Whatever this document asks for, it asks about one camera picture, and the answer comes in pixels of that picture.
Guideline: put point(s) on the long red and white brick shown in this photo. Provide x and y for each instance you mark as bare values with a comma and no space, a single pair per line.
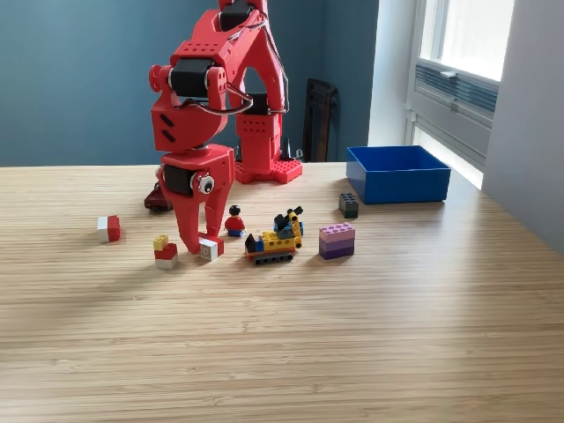
211,251

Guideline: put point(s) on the blue plastic bin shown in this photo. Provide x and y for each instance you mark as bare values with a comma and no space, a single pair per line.
405,187

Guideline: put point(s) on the toy figure red shirt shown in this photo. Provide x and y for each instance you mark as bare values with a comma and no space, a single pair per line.
235,224

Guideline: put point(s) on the dark red toy car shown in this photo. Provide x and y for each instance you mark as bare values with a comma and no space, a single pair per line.
154,202

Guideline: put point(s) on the small yellow brick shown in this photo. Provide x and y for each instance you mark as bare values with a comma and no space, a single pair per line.
160,242

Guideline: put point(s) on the red over white brick stack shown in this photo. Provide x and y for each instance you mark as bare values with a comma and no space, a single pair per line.
166,257

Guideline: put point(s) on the yellow toy digger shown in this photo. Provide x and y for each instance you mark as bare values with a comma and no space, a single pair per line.
273,242

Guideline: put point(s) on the red and white square brick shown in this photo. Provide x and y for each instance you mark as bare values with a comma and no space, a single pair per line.
108,229

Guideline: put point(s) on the pink and purple brick stack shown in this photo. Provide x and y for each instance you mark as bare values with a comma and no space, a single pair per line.
337,242

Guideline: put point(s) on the black brick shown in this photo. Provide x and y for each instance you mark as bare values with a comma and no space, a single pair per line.
348,207

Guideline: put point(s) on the white window latch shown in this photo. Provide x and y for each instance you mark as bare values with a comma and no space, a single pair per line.
448,73

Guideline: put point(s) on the grey pleated window blind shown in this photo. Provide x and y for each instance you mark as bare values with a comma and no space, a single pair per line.
476,94

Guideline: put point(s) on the white window frame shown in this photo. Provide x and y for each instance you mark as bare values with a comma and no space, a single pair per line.
467,35

